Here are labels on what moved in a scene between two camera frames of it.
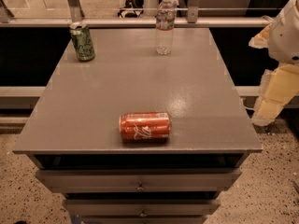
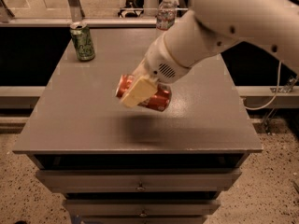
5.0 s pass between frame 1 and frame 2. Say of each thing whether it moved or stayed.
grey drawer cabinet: stayed
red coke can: moved
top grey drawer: stayed
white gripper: moved
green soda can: stayed
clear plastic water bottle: stayed
